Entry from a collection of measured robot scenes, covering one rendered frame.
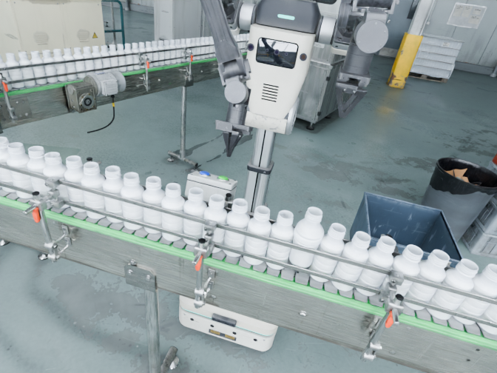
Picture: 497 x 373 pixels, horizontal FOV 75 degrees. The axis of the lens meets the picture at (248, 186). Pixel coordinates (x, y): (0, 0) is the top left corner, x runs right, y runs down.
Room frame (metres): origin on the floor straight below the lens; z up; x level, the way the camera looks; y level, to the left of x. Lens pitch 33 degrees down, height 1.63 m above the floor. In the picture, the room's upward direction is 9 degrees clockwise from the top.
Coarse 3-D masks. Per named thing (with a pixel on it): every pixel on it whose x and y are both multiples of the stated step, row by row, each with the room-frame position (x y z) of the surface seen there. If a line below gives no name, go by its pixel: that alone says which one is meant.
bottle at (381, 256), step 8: (384, 240) 0.61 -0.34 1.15; (392, 240) 0.60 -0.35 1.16; (376, 248) 0.59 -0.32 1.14; (384, 248) 0.58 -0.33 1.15; (392, 248) 0.57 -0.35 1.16; (376, 256) 0.58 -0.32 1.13; (384, 256) 0.57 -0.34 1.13; (392, 256) 0.58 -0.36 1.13; (376, 264) 0.56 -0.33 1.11; (384, 264) 0.56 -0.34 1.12; (368, 272) 0.57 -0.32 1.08; (376, 272) 0.56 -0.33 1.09; (360, 280) 0.58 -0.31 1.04; (368, 280) 0.56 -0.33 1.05; (376, 280) 0.56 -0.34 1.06; (376, 288) 0.56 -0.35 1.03
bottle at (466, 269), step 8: (464, 264) 0.57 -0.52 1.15; (472, 264) 0.56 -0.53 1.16; (448, 272) 0.56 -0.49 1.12; (456, 272) 0.55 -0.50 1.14; (464, 272) 0.54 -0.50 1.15; (472, 272) 0.54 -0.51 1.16; (448, 280) 0.54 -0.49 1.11; (456, 280) 0.54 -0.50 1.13; (464, 280) 0.53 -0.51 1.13; (472, 280) 0.54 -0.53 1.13; (456, 288) 0.53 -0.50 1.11; (464, 288) 0.52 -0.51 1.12; (472, 288) 0.53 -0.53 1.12; (440, 296) 0.54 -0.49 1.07; (448, 296) 0.53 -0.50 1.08; (456, 296) 0.52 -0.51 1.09; (464, 296) 0.52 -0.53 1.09; (432, 304) 0.54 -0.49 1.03; (440, 304) 0.53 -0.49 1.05; (448, 304) 0.52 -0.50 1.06; (456, 304) 0.52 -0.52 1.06; (432, 312) 0.53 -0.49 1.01; (440, 312) 0.53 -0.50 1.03
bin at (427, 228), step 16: (368, 192) 1.16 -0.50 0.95; (368, 208) 1.16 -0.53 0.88; (384, 208) 1.15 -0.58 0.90; (400, 208) 1.14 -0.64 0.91; (416, 208) 1.13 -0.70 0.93; (432, 208) 1.12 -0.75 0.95; (352, 224) 1.17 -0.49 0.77; (368, 224) 0.94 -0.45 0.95; (384, 224) 1.14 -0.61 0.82; (400, 224) 1.13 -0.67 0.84; (416, 224) 1.12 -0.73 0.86; (432, 224) 1.11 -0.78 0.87; (448, 224) 1.02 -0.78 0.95; (400, 240) 1.13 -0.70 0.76; (416, 240) 1.12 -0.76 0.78; (432, 240) 1.05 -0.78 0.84; (448, 240) 0.96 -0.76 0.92
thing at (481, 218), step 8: (488, 208) 2.19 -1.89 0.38; (496, 208) 2.10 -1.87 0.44; (480, 216) 2.21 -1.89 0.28; (488, 216) 2.14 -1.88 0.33; (496, 216) 2.07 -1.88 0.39; (480, 224) 2.15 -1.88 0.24; (488, 224) 2.08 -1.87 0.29; (496, 224) 2.06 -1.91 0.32; (488, 232) 2.06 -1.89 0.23; (496, 232) 2.06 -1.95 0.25
